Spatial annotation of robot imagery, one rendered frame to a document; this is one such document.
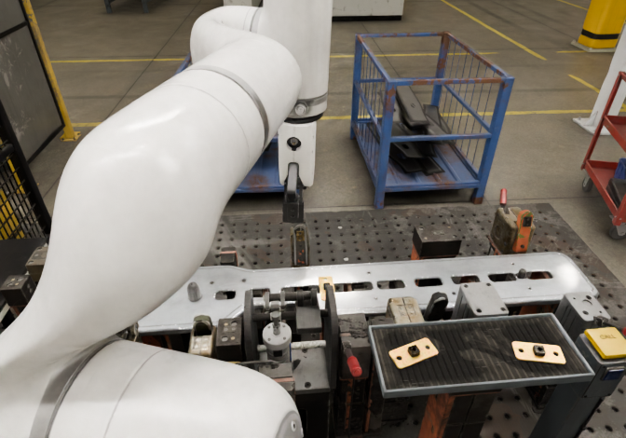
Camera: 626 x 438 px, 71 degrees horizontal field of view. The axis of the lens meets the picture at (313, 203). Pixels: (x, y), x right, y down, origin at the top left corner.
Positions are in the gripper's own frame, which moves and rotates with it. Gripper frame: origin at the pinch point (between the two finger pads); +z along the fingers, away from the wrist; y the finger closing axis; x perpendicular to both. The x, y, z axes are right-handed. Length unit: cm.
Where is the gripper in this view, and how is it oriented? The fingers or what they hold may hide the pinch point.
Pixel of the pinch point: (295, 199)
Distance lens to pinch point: 70.0
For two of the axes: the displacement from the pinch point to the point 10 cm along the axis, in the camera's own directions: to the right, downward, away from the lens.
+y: 0.4, -5.8, 8.1
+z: -0.3, 8.1, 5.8
